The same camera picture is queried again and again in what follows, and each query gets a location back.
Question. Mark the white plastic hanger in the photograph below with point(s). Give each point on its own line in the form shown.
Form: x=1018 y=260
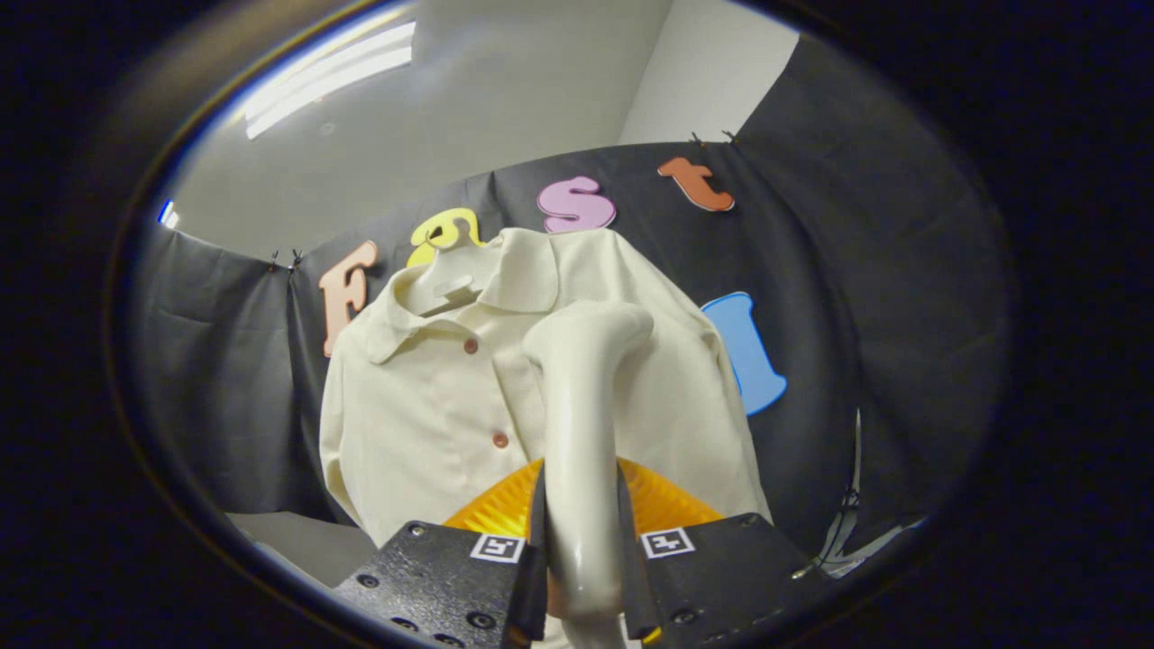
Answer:
x=442 y=275

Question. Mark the black backdrop cloth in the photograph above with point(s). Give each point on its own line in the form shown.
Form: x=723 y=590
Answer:
x=856 y=270

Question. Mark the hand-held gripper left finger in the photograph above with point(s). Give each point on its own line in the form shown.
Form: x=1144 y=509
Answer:
x=442 y=577

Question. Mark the white garment steamer head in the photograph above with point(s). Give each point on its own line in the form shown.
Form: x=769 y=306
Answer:
x=581 y=424

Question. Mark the ceiling light panel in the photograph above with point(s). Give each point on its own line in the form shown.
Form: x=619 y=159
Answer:
x=329 y=77

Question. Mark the grey cabinet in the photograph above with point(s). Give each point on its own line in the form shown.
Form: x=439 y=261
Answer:
x=306 y=541

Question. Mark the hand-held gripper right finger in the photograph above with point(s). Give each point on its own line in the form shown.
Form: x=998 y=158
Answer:
x=721 y=577

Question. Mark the cream button-up shirt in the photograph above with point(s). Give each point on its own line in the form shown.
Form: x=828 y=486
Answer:
x=424 y=424

